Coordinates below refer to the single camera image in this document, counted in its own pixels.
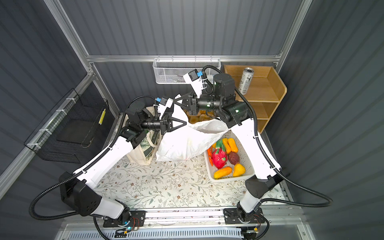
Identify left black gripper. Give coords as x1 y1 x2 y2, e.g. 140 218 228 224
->
139 113 186 137

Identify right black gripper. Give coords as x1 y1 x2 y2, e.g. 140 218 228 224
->
173 90 221 117

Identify white lemon-print plastic bag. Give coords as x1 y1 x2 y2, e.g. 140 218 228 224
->
156 119 229 162

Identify cream canvas tote bag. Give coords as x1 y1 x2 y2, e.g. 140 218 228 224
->
123 107 160 166

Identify white plastic produce basket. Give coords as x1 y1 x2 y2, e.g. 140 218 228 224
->
204 131 255 182

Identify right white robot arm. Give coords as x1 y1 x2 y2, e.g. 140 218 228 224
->
174 70 282 216

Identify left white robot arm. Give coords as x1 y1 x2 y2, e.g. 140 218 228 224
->
60 98 187 224

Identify pink dragon fruit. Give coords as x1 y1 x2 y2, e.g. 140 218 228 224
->
212 140 228 169

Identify yellow corn cob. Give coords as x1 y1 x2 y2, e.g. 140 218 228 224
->
214 167 233 180

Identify dark red passion fruit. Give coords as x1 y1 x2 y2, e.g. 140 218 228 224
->
228 152 240 165

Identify right silver drink can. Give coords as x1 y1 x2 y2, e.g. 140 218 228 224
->
238 68 254 95

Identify yellow pear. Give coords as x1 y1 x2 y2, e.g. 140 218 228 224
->
233 164 246 178

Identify wooden shelf unit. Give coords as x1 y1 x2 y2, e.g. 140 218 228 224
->
224 65 287 133

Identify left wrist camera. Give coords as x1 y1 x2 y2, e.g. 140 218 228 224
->
155 98 174 119

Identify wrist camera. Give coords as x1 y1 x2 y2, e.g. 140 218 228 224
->
155 98 174 119
183 69 208 99

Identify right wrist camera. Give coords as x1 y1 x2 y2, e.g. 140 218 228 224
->
183 69 208 99

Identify white wire wall basket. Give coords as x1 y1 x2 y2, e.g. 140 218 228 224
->
153 57 222 85

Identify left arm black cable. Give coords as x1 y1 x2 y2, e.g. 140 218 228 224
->
28 95 157 222

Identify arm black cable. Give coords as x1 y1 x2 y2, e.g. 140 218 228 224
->
201 64 334 208
28 95 157 222

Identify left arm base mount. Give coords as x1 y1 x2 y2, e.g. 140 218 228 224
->
103 211 147 229

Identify black wire wall basket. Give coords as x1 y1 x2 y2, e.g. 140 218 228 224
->
24 91 115 164

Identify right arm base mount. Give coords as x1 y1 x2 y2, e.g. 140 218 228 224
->
223 208 265 225

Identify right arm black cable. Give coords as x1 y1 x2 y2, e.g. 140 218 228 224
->
201 64 334 208

